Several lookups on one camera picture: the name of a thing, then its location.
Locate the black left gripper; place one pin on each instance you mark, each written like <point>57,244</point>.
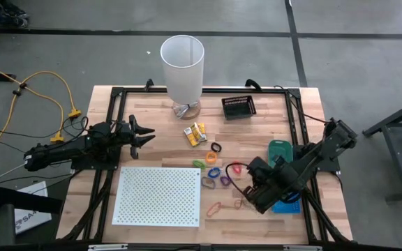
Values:
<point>125,133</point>

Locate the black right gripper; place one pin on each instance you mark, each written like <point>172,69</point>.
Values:
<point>276,188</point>

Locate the purple coil wristband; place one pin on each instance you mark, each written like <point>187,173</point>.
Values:
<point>222,181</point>

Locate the red coil wristband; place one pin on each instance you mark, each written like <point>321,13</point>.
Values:
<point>233,168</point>

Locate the orange rubber band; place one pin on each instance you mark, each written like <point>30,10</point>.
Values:
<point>209,211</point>

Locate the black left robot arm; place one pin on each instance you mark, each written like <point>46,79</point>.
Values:
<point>65,150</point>

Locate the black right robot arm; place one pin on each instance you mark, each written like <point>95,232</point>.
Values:
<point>312,157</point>

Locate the blue perforated plastic tray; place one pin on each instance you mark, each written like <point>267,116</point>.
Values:
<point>290,208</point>

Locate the blue coil wristband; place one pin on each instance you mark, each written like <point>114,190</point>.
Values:
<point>209,173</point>

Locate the teal plastic bin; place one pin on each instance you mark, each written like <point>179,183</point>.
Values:
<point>278,150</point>

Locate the white perforated metal shelf riser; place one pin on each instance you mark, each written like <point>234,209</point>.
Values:
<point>157,197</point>

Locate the green coil wristband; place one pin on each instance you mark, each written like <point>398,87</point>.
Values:
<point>196,163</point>

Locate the orange-yellow coil wristband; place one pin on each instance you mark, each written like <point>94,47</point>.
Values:
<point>207,157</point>

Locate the white cylinder shade table lamp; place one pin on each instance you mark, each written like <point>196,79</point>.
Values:
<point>183,69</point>

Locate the black mesh basket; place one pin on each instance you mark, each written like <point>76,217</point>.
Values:
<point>238,108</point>

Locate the white printed box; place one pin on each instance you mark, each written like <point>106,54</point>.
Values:
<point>33,212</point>

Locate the black metal stand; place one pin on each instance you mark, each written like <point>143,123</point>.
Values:
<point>400,153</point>

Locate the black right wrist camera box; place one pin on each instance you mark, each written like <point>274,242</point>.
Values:
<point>261,168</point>

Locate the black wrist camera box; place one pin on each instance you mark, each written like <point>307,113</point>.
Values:
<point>101,129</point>
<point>261,168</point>

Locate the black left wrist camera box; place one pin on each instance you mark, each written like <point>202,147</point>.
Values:
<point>101,129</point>

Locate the black frame clamp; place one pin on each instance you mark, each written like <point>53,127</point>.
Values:
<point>253,83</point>
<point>149,83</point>

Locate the black aluminium table frame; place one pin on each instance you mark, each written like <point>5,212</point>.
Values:
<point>222,90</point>

